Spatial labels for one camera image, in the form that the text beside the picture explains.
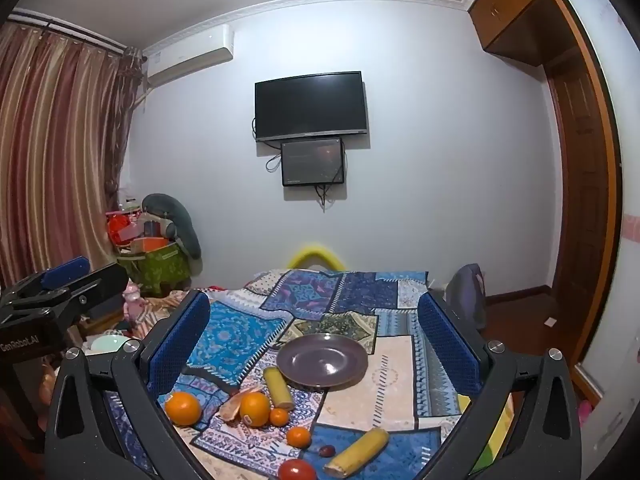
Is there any white panel door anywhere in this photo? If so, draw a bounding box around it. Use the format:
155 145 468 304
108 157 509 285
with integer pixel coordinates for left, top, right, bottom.
559 0 640 461

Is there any black wall television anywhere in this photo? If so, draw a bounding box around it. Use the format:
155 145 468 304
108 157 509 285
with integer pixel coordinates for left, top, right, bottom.
254 71 370 144

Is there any yellow ring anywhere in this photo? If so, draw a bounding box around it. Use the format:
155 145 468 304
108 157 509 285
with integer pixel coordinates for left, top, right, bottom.
286 242 347 274

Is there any grey backpack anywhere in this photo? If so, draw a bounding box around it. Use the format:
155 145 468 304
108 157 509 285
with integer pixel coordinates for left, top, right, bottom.
444 263 487 332

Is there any red tomato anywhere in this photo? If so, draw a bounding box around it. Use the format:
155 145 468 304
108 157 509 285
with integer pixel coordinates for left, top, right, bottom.
278 458 318 480

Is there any long banana piece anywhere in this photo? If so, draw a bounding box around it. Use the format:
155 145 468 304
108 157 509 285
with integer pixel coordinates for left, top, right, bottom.
322 427 391 479

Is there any orange box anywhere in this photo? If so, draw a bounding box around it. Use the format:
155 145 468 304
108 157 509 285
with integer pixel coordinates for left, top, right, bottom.
131 236 169 254

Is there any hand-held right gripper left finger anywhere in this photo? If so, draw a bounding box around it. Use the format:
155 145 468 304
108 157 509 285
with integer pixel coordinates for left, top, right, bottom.
44 289 221 480

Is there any green storage box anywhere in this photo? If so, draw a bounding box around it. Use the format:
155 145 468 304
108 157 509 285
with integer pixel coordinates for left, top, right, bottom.
117 242 194 297

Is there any red box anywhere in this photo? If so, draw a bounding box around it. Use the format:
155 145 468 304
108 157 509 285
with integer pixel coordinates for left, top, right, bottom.
106 210 142 249

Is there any curtain rail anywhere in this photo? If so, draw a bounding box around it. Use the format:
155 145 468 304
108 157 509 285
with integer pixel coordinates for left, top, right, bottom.
9 6 147 63

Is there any pale green bowl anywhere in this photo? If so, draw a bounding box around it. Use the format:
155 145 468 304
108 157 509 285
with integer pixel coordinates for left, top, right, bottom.
89 333 129 357

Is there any patchwork tablecloth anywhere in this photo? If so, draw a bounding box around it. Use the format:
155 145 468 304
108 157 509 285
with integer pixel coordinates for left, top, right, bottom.
102 269 516 480

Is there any pink toy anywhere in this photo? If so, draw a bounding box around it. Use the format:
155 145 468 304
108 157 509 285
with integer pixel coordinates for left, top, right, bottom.
122 281 147 322

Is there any small black wall screen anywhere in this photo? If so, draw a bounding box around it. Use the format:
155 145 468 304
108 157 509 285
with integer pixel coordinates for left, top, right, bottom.
280 137 347 188

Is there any white air conditioner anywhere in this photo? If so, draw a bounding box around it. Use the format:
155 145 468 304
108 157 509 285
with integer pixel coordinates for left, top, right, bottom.
141 24 236 89

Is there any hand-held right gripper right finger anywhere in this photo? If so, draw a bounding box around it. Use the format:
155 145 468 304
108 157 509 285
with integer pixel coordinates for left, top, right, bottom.
417 291 584 480

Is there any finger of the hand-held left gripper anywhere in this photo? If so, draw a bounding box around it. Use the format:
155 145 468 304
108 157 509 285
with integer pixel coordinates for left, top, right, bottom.
0 256 91 311
15 262 129 317

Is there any large orange with sticker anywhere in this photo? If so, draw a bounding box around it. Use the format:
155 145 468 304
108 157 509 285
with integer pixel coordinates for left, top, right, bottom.
165 391 203 428
239 392 273 428

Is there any wooden overhead cabinet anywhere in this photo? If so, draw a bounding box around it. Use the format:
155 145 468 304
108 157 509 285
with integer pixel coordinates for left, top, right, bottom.
467 0 582 69

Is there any striped brown curtain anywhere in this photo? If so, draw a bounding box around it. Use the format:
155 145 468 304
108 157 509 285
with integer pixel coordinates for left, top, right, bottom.
0 10 144 291

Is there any purple plate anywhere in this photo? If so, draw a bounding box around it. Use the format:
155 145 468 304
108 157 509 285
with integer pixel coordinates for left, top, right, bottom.
276 333 370 389

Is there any short banana piece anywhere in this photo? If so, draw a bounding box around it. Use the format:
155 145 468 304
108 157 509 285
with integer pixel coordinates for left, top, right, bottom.
263 366 296 411

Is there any wooden door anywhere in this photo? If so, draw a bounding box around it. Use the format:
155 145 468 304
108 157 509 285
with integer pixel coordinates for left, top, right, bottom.
542 55 622 363

